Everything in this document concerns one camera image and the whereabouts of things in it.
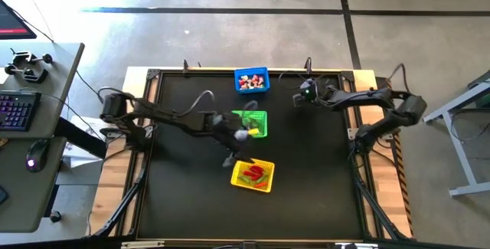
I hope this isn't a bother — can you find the black backlit keyboard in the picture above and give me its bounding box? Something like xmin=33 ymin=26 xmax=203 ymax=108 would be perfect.
xmin=0 ymin=90 xmax=43 ymax=133

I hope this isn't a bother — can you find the black table mat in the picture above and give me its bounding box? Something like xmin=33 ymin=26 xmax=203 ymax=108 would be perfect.
xmin=137 ymin=73 xmax=364 ymax=240

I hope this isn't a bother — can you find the black screw clamp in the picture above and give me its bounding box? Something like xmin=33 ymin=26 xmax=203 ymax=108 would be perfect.
xmin=3 ymin=64 xmax=50 ymax=84
xmin=9 ymin=48 xmax=54 ymax=67

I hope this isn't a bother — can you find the grey metal stand frame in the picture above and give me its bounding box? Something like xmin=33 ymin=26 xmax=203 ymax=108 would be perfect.
xmin=422 ymin=70 xmax=490 ymax=198

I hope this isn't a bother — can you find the yellow black hazard strip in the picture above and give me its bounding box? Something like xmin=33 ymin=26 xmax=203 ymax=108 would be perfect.
xmin=377 ymin=76 xmax=415 ymax=238

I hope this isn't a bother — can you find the black desk leg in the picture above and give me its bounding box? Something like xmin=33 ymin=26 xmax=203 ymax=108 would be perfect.
xmin=53 ymin=116 xmax=109 ymax=160

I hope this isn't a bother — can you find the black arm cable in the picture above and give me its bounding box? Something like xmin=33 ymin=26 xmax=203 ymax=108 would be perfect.
xmin=176 ymin=89 xmax=217 ymax=118
xmin=385 ymin=62 xmax=409 ymax=93

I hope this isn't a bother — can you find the grey flat plate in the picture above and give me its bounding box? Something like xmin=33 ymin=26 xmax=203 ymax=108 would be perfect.
xmin=56 ymin=164 xmax=103 ymax=187

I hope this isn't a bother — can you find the dark green equipment box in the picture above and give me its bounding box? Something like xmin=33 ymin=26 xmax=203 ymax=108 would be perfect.
xmin=467 ymin=70 xmax=490 ymax=109

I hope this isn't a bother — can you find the black computer mouse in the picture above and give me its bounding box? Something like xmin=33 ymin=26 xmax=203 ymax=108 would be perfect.
xmin=25 ymin=138 xmax=50 ymax=174

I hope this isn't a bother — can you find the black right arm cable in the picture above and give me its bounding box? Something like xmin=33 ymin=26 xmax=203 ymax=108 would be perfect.
xmin=385 ymin=62 xmax=409 ymax=93

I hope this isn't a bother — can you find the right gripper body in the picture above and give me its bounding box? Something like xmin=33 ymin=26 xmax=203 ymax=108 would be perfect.
xmin=299 ymin=78 xmax=323 ymax=105

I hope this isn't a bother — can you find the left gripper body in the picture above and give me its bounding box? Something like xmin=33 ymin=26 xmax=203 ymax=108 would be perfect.
xmin=211 ymin=111 xmax=262 ymax=169

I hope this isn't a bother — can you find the blue plastic basket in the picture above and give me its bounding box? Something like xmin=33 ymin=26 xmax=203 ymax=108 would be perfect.
xmin=234 ymin=66 xmax=271 ymax=95

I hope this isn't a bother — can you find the computer monitor with red line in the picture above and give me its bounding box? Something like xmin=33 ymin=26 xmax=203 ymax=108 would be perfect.
xmin=0 ymin=0 xmax=38 ymax=41

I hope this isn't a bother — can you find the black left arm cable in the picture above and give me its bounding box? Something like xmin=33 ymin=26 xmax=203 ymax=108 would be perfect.
xmin=176 ymin=89 xmax=217 ymax=118

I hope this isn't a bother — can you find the silver metal bracket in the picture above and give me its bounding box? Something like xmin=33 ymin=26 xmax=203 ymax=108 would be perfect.
xmin=120 ymin=241 xmax=165 ymax=249
xmin=335 ymin=242 xmax=379 ymax=249

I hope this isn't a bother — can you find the black aluminium table frame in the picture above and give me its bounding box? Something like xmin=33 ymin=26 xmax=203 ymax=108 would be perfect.
xmin=86 ymin=67 xmax=413 ymax=242

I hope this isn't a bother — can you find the yellow plastic basket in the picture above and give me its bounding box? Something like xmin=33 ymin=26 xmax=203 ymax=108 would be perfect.
xmin=230 ymin=158 xmax=276 ymax=194

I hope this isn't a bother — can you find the green plastic basket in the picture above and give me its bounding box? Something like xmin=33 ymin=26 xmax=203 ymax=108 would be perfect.
xmin=230 ymin=110 xmax=269 ymax=139

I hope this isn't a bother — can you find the dark grey desk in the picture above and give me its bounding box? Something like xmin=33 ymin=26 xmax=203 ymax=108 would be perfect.
xmin=0 ymin=136 xmax=69 ymax=234

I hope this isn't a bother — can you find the light grey desk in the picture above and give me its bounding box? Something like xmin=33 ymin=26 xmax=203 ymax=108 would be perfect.
xmin=0 ymin=41 xmax=86 ymax=139

